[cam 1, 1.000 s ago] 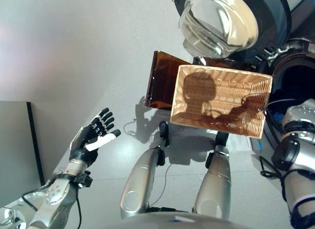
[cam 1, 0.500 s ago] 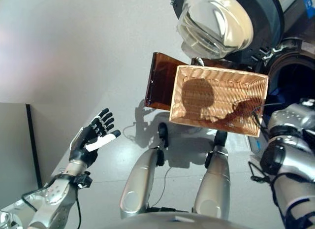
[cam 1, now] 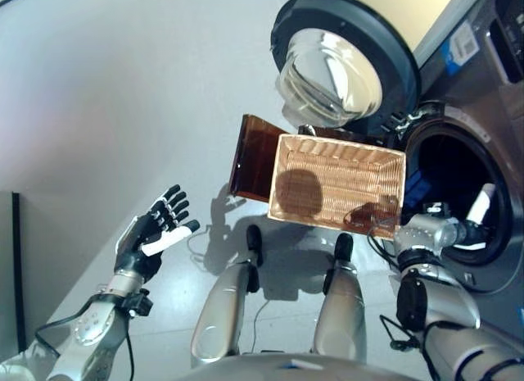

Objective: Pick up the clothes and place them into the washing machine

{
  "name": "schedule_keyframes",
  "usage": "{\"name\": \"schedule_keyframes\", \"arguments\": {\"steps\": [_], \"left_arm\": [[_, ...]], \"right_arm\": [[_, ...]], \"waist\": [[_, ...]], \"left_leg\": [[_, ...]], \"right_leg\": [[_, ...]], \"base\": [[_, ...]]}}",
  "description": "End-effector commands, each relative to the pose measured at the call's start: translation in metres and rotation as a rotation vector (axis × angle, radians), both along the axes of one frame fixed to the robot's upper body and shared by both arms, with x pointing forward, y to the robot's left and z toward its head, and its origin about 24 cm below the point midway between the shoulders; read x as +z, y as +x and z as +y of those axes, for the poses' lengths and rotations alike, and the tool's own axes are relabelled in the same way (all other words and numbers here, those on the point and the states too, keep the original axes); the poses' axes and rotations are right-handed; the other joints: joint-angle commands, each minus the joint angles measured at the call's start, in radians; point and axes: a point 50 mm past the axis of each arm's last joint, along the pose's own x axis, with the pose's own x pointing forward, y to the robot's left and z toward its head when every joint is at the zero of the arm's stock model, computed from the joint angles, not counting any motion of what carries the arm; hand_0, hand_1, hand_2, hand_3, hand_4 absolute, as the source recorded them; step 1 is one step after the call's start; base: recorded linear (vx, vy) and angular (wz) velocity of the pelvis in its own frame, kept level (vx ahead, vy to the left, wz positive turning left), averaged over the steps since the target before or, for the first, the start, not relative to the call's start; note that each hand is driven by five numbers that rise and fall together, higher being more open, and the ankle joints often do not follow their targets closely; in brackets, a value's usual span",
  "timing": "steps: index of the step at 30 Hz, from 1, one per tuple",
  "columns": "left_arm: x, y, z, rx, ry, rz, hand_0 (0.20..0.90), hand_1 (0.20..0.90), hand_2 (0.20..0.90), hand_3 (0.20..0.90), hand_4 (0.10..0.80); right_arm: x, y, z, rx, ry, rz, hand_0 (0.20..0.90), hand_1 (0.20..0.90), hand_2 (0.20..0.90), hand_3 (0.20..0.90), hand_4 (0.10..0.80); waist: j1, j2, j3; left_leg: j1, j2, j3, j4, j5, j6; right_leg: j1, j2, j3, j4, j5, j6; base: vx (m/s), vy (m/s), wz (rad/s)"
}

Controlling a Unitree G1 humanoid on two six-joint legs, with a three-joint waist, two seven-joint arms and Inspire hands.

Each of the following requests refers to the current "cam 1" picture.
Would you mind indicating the round glass washer door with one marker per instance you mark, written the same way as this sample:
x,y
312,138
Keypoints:
x,y
340,61

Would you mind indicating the blue barcode sticker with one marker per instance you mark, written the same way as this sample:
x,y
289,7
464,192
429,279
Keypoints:
x,y
462,47

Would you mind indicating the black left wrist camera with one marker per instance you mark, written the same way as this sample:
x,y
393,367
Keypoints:
x,y
140,303

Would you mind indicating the grey front-load washing machine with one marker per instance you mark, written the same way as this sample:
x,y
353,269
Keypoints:
x,y
483,110

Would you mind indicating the rectangular wicker basket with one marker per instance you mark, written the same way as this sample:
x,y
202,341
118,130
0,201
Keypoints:
x,y
348,180

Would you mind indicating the right silver robot leg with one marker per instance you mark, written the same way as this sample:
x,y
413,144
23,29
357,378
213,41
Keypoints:
x,y
341,307

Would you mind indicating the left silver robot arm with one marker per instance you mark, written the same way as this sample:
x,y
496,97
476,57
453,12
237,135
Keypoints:
x,y
94,323

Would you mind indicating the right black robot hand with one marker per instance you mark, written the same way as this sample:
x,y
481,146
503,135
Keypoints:
x,y
475,229

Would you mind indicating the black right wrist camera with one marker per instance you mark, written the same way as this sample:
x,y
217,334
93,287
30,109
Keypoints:
x,y
436,208

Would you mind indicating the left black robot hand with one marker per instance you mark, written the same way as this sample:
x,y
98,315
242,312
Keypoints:
x,y
135,250

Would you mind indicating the grey cabinet with black edge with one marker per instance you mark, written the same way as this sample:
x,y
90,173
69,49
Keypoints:
x,y
10,274

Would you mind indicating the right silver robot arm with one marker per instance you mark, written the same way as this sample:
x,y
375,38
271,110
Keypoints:
x,y
442,299

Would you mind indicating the blue garment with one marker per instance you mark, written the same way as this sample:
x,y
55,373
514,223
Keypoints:
x,y
417,186

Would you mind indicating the grey robot torso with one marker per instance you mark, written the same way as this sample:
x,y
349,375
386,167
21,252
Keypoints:
x,y
294,366

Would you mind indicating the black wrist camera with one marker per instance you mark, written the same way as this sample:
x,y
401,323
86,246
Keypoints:
x,y
140,303
436,208

